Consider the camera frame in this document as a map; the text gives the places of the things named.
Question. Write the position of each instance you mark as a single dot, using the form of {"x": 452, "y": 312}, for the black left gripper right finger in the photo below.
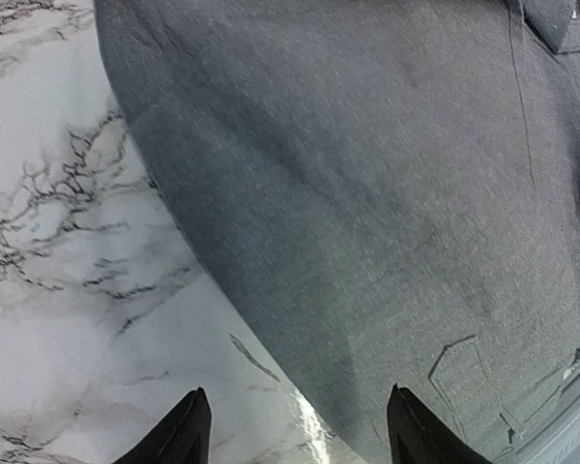
{"x": 417, "y": 436}

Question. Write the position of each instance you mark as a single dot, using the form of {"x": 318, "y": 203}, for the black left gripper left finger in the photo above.
{"x": 181, "y": 437}

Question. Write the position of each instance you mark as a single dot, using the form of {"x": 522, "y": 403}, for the grey long sleeve shirt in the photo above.
{"x": 387, "y": 192}

